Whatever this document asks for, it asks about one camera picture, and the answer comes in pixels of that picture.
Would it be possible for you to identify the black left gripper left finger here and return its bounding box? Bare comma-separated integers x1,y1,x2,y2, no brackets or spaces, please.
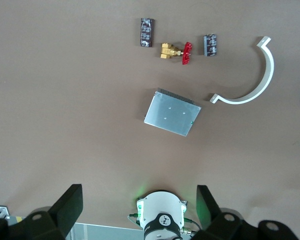
0,183,84,240

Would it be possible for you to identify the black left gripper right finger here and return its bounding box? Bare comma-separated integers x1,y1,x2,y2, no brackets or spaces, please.
191,184,299,240

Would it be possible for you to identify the small dark terminal block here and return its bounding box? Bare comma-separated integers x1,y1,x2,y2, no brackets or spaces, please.
203,33,218,58

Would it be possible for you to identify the silver metal box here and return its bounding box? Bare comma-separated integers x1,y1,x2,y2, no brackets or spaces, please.
143,87,202,137

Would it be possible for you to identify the brown table cover mat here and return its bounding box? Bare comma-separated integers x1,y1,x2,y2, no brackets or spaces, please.
0,0,300,231

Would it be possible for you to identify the white curved pipe clamp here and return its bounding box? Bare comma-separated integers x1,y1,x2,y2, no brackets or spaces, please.
209,36,275,105

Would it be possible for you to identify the brass valve red handle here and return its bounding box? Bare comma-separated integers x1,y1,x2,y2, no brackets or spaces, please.
159,41,193,66

